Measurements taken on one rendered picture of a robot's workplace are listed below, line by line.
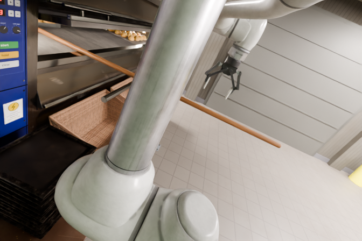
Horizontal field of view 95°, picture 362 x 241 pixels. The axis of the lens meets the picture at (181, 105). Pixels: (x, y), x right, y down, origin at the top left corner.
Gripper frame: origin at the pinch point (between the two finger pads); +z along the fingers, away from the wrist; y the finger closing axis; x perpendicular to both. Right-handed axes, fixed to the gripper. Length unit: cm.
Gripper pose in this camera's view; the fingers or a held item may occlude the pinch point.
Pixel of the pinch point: (215, 91)
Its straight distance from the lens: 95.6
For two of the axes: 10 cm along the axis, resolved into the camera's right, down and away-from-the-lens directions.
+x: 2.1, -4.2, 8.8
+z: -3.9, 7.9, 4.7
